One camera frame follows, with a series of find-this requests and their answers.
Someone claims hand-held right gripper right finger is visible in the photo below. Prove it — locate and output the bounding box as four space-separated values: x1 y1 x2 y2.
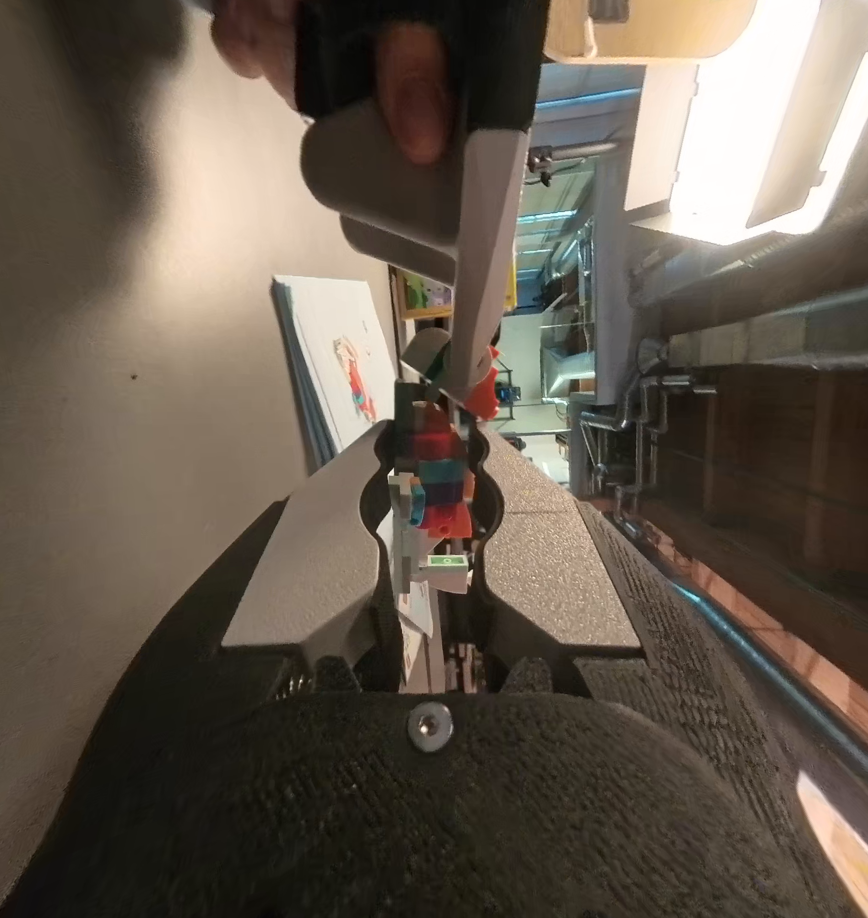
470 422 646 658

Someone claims orange toy brick head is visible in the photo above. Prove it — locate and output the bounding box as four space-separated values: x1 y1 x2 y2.
421 343 504 423

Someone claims colourful toy brick fish body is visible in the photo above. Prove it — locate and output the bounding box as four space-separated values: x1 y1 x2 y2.
387 380 479 598

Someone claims yellow toy set box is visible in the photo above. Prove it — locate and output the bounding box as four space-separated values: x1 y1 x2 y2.
395 251 519 321

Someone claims person's left hand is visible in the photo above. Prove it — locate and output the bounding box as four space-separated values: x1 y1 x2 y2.
210 0 455 164

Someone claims open pale blue instruction booklet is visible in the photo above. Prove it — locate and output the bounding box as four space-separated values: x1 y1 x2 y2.
271 274 401 470

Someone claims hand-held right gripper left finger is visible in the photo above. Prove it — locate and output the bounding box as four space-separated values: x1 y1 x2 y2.
219 419 406 658

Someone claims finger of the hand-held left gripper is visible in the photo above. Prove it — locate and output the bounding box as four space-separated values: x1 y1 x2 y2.
440 128 534 404
400 326 453 383

